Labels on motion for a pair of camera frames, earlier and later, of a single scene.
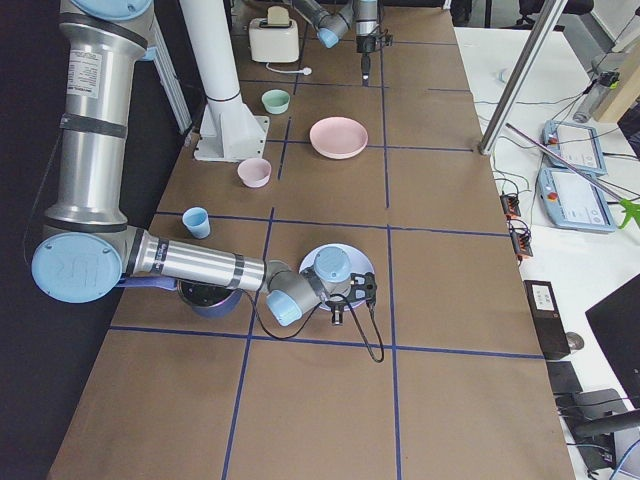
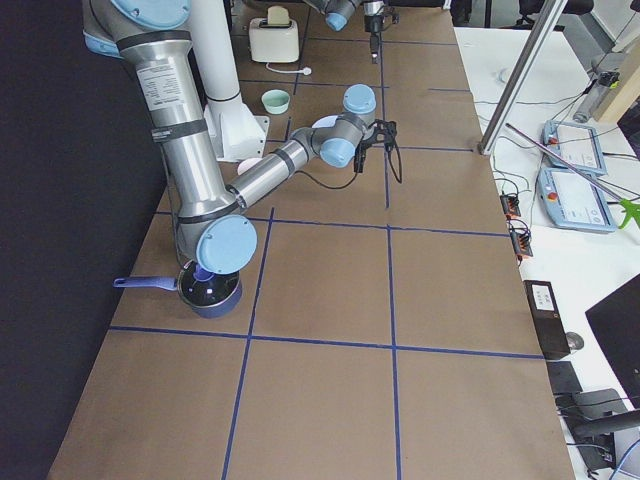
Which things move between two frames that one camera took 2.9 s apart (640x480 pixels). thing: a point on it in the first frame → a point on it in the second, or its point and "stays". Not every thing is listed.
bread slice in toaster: x=278 y=15 stays
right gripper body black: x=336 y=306 → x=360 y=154
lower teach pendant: x=574 y=203 stays
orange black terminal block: x=510 y=204 stays
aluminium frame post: x=519 y=79 stays
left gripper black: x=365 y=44 → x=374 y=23
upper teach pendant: x=576 y=145 stays
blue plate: x=358 y=261 → x=326 y=121
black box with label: x=548 y=318 stays
